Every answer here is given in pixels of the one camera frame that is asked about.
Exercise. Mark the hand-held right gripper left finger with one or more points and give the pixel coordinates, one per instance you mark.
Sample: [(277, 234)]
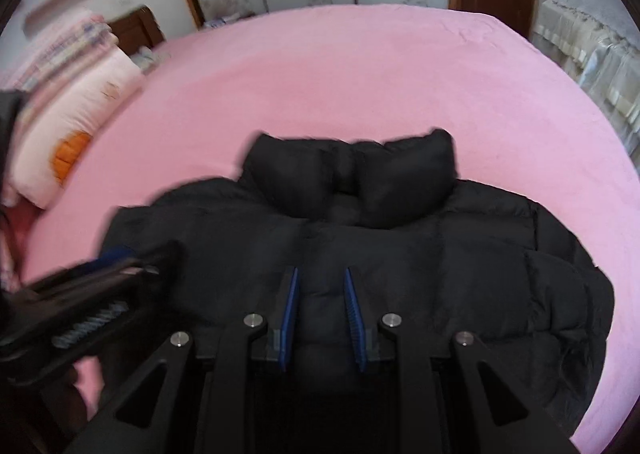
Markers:
[(287, 319)]

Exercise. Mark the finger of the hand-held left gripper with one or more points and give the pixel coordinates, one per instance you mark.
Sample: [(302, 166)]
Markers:
[(120, 269)]

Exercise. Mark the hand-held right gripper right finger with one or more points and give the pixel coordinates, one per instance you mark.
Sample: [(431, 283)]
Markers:
[(356, 319)]

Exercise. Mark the black puffer jacket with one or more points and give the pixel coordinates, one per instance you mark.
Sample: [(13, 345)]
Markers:
[(425, 259)]

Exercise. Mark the pink cartoon pillow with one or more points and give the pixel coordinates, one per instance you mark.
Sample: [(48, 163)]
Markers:
[(75, 119)]

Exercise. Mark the grey plush toy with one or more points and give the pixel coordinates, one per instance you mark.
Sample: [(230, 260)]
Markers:
[(147, 59)]

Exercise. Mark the folded pink striped quilt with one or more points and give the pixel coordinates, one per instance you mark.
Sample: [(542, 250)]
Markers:
[(65, 49)]

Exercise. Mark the pink bed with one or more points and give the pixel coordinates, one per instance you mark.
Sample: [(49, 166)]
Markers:
[(325, 84)]

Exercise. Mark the wooden headboard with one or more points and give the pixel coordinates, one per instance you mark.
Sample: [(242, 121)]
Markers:
[(137, 29)]

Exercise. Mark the papers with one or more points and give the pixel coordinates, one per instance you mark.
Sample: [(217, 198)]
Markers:
[(222, 23)]

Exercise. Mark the lace-covered furniture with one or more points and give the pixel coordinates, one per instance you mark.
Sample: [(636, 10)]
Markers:
[(595, 49)]

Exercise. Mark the wall shelf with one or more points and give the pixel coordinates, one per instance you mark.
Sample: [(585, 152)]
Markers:
[(57, 4)]

